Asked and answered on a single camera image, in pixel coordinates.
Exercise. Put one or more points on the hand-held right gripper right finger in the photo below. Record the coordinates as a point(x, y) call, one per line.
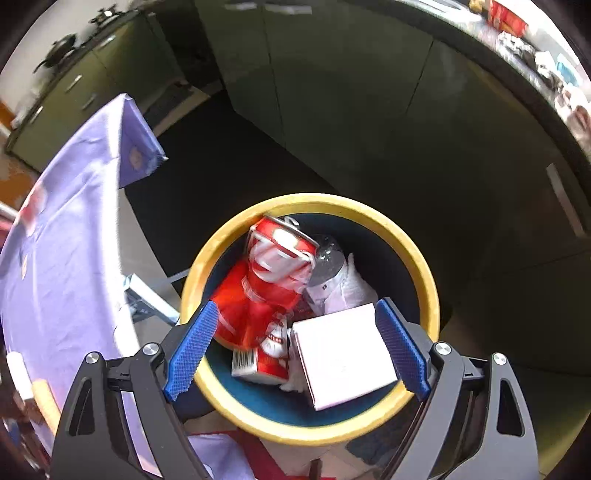
point(401, 348)

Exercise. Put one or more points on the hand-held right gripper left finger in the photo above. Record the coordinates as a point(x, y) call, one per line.
point(191, 350)

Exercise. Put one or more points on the pale purple cardboard box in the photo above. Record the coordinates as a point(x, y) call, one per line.
point(341, 355)

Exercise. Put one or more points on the white tissue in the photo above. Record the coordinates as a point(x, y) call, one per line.
point(358, 288)

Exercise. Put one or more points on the small red white carton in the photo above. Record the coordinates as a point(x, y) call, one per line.
point(270, 364)

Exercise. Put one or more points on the clear plastic bottle white label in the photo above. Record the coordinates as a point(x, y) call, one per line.
point(328, 263)

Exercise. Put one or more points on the red cola can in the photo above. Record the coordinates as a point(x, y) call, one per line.
point(277, 263)

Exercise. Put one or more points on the yellow-rimmed trash bin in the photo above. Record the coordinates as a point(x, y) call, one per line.
point(300, 199)

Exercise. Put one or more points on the red snack wrapper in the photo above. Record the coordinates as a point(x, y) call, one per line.
point(231, 300)

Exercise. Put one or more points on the metal table leg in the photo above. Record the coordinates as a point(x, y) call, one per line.
point(147, 300)

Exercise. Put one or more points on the brown-lid jar orange label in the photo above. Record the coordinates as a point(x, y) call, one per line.
point(46, 404)

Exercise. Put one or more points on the purple floral tablecloth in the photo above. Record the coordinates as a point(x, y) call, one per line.
point(69, 230)

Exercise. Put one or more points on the white supplement bottle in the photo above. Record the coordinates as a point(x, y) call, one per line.
point(19, 374)

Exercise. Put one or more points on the dark lower cabinet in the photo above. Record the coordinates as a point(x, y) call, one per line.
point(369, 115)

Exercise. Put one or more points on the dark floor mat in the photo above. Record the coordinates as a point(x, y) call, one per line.
point(168, 101)

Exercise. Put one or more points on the black kitchen countertop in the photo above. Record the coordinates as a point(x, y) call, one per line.
point(531, 78)

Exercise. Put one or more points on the green lower cabinet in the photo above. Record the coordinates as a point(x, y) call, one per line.
point(115, 60)

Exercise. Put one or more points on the blue cup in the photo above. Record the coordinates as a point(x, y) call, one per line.
point(568, 69)

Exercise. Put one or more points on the black wok with lid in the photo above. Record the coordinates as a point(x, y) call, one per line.
point(57, 50)

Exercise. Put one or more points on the red instant noodle cup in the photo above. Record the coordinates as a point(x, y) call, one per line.
point(508, 14)

